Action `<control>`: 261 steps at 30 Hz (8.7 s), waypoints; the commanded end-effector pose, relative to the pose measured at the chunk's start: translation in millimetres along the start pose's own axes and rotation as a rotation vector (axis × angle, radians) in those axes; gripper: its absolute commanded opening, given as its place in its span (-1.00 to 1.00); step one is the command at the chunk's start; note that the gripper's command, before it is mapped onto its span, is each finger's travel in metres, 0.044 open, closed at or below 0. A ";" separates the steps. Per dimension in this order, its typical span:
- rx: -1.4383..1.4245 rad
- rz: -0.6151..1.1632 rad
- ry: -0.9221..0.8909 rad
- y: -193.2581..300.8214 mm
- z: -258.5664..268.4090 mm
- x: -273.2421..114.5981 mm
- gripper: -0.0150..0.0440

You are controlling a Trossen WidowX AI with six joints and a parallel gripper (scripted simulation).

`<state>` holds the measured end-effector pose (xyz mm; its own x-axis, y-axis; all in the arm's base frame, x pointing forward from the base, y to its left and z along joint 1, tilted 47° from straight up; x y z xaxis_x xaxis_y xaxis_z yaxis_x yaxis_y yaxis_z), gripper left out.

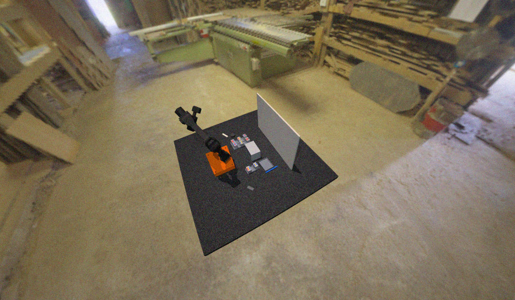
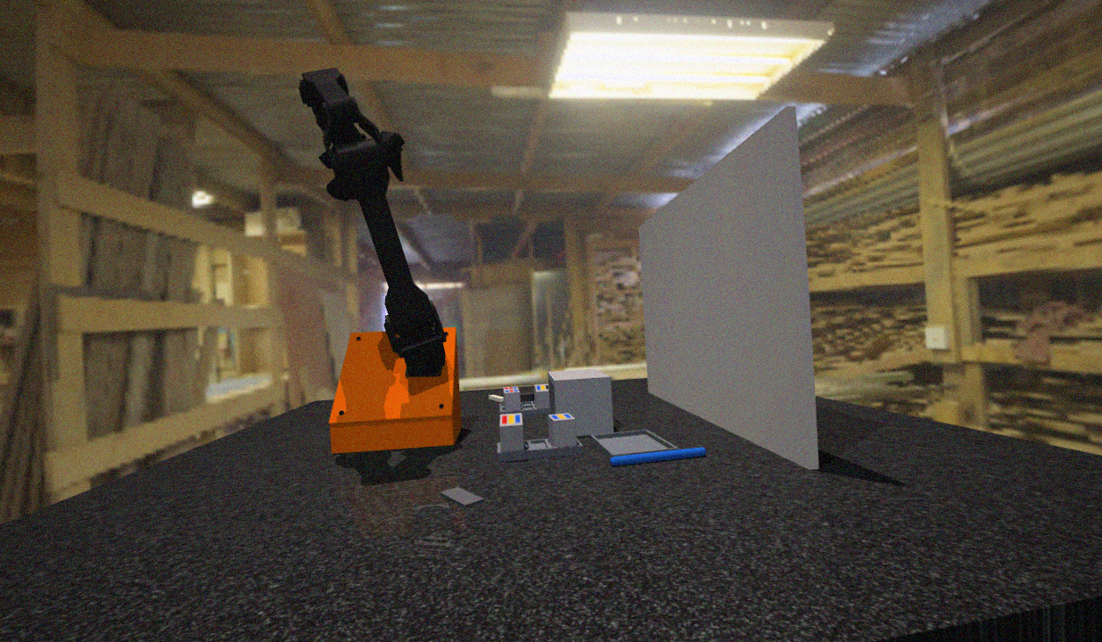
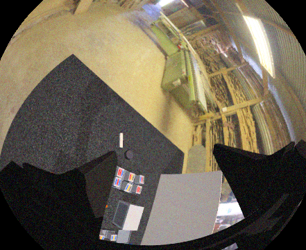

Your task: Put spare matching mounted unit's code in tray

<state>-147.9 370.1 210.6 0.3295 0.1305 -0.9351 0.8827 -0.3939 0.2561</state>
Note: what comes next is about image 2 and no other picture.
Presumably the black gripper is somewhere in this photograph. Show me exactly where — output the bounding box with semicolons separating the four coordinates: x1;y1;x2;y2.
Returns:
326;129;406;202

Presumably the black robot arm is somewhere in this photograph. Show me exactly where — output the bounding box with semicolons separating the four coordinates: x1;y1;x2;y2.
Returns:
299;68;446;377

